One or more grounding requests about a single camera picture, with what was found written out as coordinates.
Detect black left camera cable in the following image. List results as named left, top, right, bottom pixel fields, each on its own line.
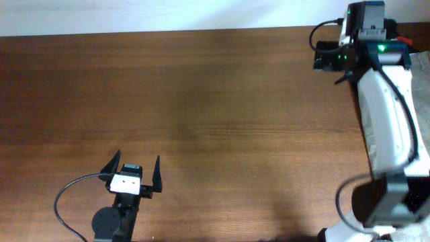
left=53, top=172, right=112, bottom=242

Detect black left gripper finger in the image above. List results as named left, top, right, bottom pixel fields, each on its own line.
left=100, top=150, right=121, bottom=174
left=152, top=155, right=163, bottom=193

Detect black garment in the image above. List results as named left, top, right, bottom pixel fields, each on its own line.
left=384, top=18, right=401, bottom=40

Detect khaki green shorts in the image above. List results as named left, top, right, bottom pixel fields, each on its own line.
left=357, top=51, right=429, bottom=177

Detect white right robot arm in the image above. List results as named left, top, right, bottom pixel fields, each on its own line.
left=315, top=41, right=429, bottom=241

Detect red and white garment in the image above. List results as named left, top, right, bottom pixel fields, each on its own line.
left=396, top=36, right=413, bottom=46

